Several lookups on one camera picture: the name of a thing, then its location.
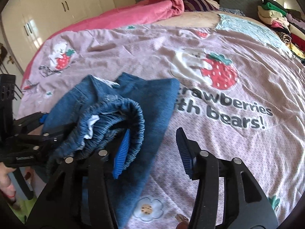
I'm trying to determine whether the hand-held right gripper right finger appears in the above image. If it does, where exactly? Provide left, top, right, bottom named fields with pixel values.
left=176, top=127, right=279, bottom=229

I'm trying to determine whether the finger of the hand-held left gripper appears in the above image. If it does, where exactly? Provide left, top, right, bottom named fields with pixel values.
left=0, top=124, right=74, bottom=167
left=13, top=113, right=48, bottom=128

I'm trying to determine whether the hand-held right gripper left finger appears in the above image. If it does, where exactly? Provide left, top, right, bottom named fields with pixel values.
left=25, top=129, right=131, bottom=229

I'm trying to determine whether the blue denim pants lace trim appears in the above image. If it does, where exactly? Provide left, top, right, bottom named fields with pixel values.
left=42, top=73, right=181, bottom=228

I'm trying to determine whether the person's left hand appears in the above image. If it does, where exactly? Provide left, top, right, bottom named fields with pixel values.
left=0, top=166, right=16, bottom=197

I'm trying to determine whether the pink strawberry printed blanket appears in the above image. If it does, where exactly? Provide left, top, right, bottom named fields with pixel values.
left=20, top=12, right=305, bottom=229

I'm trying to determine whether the cream wardrobe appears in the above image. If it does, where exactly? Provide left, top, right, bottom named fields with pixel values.
left=0, top=0, right=137, bottom=77

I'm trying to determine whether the pink quilt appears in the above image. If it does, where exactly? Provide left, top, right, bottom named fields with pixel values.
left=21, top=0, right=185, bottom=89

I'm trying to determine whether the purple striped pillow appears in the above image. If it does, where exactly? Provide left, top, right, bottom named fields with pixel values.
left=181, top=0, right=220, bottom=12

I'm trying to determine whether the pile of folded clothes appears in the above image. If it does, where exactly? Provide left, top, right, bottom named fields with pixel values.
left=257, top=0, right=305, bottom=64

